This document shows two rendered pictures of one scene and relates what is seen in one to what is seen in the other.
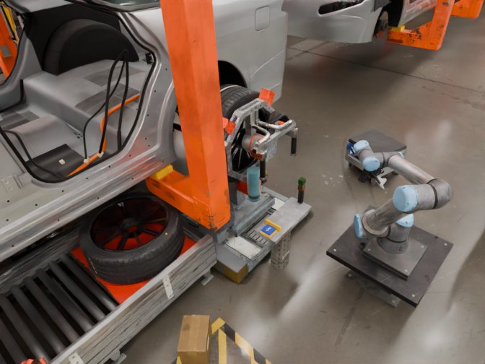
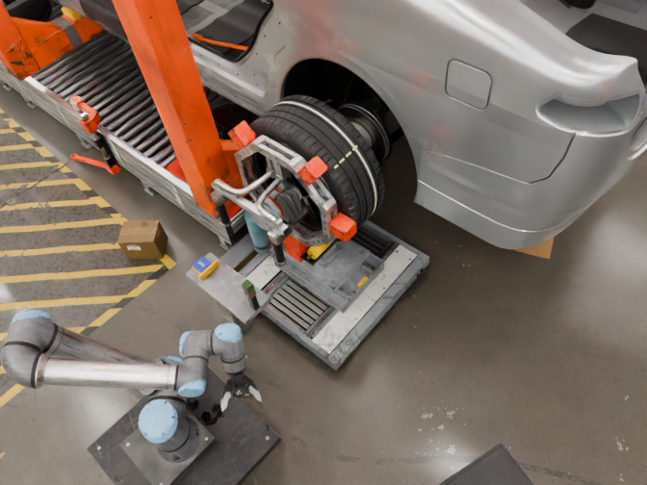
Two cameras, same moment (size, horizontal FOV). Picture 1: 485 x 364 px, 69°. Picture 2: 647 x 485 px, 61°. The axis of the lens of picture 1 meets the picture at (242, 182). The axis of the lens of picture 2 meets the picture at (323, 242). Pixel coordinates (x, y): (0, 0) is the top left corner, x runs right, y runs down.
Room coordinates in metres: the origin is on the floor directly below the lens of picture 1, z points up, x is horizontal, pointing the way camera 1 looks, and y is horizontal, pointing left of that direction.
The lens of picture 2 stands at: (2.30, -1.68, 2.66)
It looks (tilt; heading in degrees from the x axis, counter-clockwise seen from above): 54 degrees down; 94
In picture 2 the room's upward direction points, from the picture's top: 8 degrees counter-clockwise
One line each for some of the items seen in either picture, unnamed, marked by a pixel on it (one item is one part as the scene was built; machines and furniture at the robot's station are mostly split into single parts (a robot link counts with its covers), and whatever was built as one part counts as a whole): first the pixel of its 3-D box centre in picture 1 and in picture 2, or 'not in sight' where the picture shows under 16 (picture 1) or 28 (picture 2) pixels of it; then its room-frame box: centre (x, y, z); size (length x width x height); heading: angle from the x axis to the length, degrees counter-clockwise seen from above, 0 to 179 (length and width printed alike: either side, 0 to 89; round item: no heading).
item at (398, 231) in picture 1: (397, 222); (164, 422); (1.52, -0.94, 0.54); 0.17 x 0.15 x 0.18; 90
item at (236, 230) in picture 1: (239, 207); (328, 263); (2.19, 0.03, 0.13); 0.50 x 0.36 x 0.10; 137
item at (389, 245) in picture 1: (393, 237); (175, 436); (1.53, -0.95, 0.40); 0.19 x 0.19 x 0.10
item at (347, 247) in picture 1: (385, 261); (192, 452); (1.53, -0.96, 0.15); 0.60 x 0.60 x 0.30; 45
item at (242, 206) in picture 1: (236, 191); (322, 240); (2.16, 0.05, 0.32); 0.40 x 0.30 x 0.28; 137
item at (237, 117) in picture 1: (250, 141); (286, 193); (2.05, -0.07, 0.85); 0.54 x 0.07 x 0.54; 137
